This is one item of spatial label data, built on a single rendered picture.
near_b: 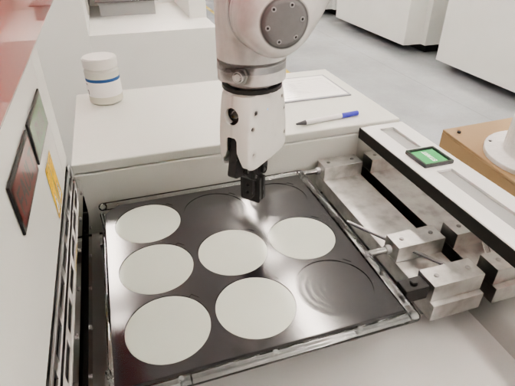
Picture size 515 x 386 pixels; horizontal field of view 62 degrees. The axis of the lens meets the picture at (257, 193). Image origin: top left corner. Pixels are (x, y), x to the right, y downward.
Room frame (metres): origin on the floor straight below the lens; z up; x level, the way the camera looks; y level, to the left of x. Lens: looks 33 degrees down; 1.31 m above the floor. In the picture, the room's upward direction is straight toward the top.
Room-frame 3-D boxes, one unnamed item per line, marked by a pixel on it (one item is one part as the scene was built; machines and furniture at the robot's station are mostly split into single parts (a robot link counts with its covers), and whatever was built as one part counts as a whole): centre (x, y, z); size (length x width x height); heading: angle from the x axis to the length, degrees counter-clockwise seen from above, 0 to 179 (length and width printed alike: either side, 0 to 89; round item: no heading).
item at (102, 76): (0.91, 0.33, 1.01); 0.07 x 0.07 x 0.10
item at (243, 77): (0.52, 0.01, 1.15); 0.09 x 0.08 x 0.03; 150
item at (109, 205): (0.65, 0.09, 0.90); 0.37 x 0.01 x 0.01; 108
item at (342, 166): (0.73, -0.16, 0.89); 0.08 x 0.03 x 0.03; 108
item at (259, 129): (0.53, 0.01, 1.09); 0.10 x 0.07 x 0.11; 150
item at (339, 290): (0.48, 0.04, 0.90); 0.34 x 0.34 x 0.01; 18
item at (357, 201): (0.58, -0.21, 0.87); 0.36 x 0.08 x 0.03; 18
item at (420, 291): (0.41, -0.20, 0.90); 0.04 x 0.02 x 0.03; 108
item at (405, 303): (0.53, -0.14, 0.90); 0.38 x 0.01 x 0.01; 18
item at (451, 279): (0.43, -0.26, 0.89); 0.08 x 0.03 x 0.03; 108
